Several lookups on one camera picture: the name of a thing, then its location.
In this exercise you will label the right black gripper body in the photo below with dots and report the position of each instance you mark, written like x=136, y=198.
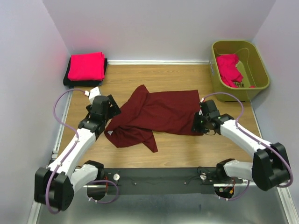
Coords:
x=200, y=123

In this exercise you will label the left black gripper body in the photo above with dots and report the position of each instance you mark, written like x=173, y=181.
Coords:
x=89, y=108

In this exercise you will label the maroon t shirt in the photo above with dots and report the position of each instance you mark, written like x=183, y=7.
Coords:
x=145, y=113

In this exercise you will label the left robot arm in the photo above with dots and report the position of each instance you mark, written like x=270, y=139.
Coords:
x=56, y=184

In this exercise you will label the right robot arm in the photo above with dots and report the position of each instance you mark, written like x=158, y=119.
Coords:
x=270, y=165

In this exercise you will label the folded black t shirt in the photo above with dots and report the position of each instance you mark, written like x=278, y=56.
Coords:
x=70, y=83

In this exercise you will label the folded pink t shirt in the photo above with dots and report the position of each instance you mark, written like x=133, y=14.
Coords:
x=87, y=67

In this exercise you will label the pink t shirt in bin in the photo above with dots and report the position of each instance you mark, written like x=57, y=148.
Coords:
x=228, y=71

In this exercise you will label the olive green plastic bin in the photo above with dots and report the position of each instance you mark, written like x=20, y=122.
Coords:
x=255, y=76

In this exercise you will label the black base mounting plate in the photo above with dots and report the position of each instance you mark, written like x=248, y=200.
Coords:
x=163, y=181

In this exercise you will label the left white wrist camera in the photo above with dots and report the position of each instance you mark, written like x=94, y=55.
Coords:
x=92, y=94

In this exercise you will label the aluminium frame rail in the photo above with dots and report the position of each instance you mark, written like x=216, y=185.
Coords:
x=158, y=62

